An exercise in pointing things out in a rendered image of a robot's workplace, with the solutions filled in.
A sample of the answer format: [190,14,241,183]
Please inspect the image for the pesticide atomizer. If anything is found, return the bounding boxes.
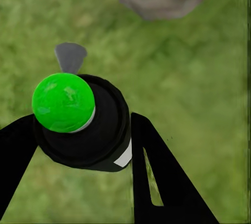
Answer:
[32,42,132,172]

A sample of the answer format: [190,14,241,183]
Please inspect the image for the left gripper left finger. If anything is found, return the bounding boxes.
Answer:
[0,114,38,221]

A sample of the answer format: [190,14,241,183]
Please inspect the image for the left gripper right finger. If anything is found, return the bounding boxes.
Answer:
[131,112,220,224]

